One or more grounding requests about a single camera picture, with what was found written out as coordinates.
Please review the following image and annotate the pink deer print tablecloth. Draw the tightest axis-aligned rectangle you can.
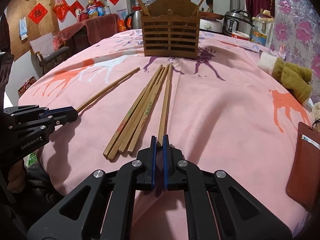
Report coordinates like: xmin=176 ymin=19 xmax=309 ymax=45
xmin=18 ymin=29 xmax=317 ymax=240

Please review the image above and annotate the wooden chopstick holder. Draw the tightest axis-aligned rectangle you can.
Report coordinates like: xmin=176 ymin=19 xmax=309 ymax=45
xmin=140 ymin=0 xmax=201 ymax=60

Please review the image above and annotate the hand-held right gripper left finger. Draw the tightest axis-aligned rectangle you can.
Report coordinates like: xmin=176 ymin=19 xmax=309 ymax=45
xmin=27 ymin=135 xmax=157 ymax=240

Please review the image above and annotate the olive and white plush toy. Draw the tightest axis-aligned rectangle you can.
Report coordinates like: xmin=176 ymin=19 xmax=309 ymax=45
xmin=257 ymin=53 xmax=313 ymax=106

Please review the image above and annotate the green plastic bag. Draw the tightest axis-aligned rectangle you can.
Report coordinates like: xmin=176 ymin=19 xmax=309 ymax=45
xmin=26 ymin=152 xmax=38 ymax=167

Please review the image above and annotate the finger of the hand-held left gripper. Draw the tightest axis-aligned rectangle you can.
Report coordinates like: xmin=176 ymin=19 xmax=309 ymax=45
xmin=3 ymin=105 xmax=76 ymax=124
xmin=14 ymin=109 xmax=79 ymax=141

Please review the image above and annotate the white rice cooker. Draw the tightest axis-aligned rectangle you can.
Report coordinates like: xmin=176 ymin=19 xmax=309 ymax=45
xmin=199 ymin=17 xmax=224 ymax=34

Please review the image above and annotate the red cardboard box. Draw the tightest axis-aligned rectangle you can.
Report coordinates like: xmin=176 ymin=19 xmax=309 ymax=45
xmin=18 ymin=77 xmax=38 ymax=98

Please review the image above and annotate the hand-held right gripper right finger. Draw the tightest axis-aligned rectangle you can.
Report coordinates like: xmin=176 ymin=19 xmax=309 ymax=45
xmin=162 ymin=134 xmax=299 ymax=240

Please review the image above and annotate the person's dark clothing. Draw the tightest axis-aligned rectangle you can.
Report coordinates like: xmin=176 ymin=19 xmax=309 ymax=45
xmin=15 ymin=160 xmax=72 ymax=240

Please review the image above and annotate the person's left hand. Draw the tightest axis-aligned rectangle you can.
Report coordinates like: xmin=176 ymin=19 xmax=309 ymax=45
xmin=7 ymin=158 xmax=26 ymax=192

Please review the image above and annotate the red gift bag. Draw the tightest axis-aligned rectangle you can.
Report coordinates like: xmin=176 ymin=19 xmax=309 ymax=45
xmin=117 ymin=19 xmax=128 ymax=33

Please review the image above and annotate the yellow cooking oil bottle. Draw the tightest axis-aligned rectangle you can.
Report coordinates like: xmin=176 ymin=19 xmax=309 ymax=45
xmin=86 ymin=0 xmax=99 ymax=19

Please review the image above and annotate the steel electric kettle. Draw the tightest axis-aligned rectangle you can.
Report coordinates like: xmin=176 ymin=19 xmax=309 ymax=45
xmin=124 ymin=11 xmax=143 ymax=30

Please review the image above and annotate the white refrigerator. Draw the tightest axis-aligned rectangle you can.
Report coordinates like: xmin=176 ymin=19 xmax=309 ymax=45
xmin=101 ymin=0 xmax=131 ymax=20

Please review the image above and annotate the silver black pressure cooker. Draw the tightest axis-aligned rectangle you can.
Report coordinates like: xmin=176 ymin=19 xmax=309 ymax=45
xmin=223 ymin=9 xmax=254 ymax=38

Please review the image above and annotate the brown leather card holder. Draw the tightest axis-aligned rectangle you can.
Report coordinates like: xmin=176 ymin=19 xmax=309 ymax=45
xmin=286 ymin=121 xmax=320 ymax=209

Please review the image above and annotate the bundle of wooden chopsticks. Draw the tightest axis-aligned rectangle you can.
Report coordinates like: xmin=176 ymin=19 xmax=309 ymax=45
xmin=192 ymin=0 xmax=209 ymax=16

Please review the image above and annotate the cushioned wooden armchair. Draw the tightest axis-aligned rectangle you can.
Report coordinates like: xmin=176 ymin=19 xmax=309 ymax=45
xmin=29 ymin=32 xmax=70 ymax=74

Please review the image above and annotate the red and white bowl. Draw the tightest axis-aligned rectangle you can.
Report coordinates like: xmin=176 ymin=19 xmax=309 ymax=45
xmin=231 ymin=30 xmax=251 ymax=41

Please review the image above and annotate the clear plastic oil bottle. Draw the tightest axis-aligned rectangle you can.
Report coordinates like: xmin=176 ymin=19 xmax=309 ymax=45
xmin=251 ymin=8 xmax=274 ymax=47

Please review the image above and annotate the red cloth covered table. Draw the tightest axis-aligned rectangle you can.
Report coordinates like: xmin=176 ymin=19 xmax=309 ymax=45
xmin=53 ymin=13 xmax=119 ymax=56

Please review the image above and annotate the floral plastic wall sheet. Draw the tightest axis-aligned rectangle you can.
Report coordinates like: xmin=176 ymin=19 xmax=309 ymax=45
xmin=271 ymin=0 xmax=320 ymax=105

